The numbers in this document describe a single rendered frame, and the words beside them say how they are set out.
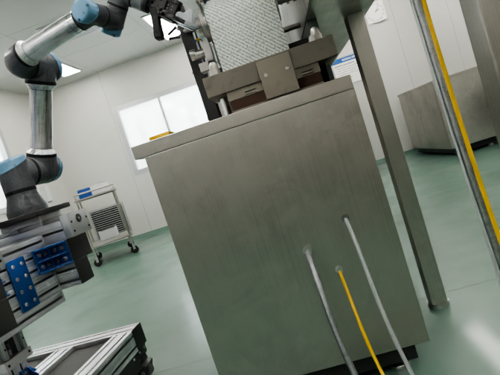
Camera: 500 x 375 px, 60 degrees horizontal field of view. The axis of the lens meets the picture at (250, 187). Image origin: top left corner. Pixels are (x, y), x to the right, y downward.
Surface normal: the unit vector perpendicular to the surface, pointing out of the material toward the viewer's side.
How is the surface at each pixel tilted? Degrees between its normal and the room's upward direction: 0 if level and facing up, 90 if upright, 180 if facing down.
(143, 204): 90
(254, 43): 90
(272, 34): 90
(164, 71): 90
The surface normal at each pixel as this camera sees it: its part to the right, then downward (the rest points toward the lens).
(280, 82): -0.07, 0.10
